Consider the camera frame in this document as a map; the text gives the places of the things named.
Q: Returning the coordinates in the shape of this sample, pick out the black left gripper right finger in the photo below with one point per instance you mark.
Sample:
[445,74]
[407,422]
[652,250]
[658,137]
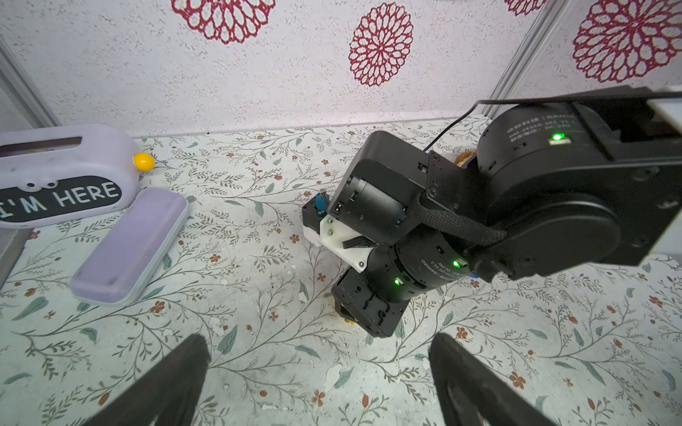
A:
[470,394]

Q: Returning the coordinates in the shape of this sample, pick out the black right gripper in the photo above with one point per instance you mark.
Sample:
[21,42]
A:
[357,302]

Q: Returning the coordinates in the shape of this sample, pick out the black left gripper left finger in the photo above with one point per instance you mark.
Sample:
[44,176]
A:
[167,394]

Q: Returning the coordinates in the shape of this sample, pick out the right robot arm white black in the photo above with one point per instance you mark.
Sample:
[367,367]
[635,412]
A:
[554,183]

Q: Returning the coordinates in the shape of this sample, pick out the purple pencil case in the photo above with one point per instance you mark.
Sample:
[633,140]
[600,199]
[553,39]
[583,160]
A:
[122,265]

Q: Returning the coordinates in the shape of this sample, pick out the brown plush teddy bear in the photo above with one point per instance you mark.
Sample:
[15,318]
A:
[464,158]

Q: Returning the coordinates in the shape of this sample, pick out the purple toy radio clock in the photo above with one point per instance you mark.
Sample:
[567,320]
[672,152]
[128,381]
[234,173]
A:
[56,174]

